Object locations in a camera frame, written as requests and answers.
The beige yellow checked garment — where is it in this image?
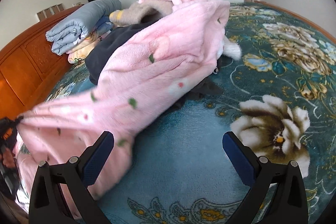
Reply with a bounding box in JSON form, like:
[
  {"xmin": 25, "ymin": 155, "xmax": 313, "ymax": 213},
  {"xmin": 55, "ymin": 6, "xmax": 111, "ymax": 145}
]
[{"xmin": 109, "ymin": 0, "xmax": 173, "ymax": 27}]

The dark navy garment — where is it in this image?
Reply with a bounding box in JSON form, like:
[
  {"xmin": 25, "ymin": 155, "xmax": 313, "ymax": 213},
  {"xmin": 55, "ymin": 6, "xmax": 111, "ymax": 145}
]
[{"xmin": 85, "ymin": 20, "xmax": 156, "ymax": 85}]

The yellow folded floral blanket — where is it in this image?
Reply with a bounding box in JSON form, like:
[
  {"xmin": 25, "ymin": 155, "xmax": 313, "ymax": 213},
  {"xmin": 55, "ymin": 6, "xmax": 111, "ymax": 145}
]
[{"xmin": 67, "ymin": 17, "xmax": 114, "ymax": 64}]

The grey folded quilt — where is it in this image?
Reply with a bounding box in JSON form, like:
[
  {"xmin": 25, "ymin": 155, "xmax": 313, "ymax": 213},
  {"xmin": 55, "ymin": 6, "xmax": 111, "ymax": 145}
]
[{"xmin": 46, "ymin": 0, "xmax": 122, "ymax": 56}]

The wooden headboard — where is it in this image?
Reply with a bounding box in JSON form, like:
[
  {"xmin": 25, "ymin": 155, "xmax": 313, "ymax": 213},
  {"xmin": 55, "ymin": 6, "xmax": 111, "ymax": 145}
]
[{"xmin": 0, "ymin": 7, "xmax": 78, "ymax": 119}]

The pink fleece pajama garment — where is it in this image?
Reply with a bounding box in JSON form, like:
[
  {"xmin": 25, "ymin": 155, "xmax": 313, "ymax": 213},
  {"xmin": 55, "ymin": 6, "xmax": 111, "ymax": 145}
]
[{"xmin": 17, "ymin": 0, "xmax": 242, "ymax": 200}]

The teal floral bed blanket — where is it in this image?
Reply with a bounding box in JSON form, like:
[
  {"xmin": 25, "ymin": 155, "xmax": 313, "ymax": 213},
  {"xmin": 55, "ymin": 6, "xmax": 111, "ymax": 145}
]
[{"xmin": 44, "ymin": 1, "xmax": 336, "ymax": 224}]

